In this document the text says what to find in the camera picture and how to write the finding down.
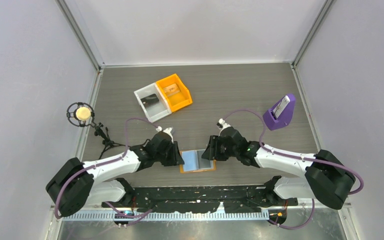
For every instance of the white plastic bin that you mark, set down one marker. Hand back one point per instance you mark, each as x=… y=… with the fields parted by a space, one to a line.
x=155 y=112

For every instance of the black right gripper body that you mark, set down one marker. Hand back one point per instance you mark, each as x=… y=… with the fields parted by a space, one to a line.
x=223 y=152

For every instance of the purple metronome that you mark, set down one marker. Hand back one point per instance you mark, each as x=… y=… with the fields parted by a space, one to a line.
x=280 y=114

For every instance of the black credit card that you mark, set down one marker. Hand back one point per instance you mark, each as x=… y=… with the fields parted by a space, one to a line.
x=150 y=100
x=203 y=164

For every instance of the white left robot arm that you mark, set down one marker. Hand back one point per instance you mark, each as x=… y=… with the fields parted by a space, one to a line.
x=78 y=184

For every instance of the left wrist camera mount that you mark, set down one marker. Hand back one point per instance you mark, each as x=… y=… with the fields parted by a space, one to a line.
x=168 y=131

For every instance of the microphone with shock mount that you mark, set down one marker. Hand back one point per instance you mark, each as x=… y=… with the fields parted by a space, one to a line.
x=81 y=114

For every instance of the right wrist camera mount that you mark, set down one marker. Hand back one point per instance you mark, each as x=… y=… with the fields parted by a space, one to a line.
x=222 y=125

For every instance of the aluminium front rail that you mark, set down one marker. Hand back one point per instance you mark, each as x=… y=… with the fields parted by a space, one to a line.
x=218 y=215

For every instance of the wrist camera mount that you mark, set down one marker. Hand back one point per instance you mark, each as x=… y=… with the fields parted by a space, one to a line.
x=222 y=125
x=168 y=131

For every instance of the orange plastic bin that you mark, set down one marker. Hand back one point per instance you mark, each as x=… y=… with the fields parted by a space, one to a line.
x=177 y=101

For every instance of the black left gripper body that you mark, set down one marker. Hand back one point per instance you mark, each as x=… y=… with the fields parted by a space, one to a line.
x=166 y=157

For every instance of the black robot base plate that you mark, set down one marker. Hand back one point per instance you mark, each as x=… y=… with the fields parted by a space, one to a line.
x=202 y=199

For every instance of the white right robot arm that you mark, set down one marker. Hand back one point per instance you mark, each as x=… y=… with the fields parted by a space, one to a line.
x=319 y=176

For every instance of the black microphone tripod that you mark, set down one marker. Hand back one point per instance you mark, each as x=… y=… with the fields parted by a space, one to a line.
x=103 y=132

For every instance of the tan card stack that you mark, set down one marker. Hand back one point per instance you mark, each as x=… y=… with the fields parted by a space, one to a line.
x=171 y=90

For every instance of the orange card holder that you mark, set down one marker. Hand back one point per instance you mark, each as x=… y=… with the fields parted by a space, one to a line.
x=191 y=162

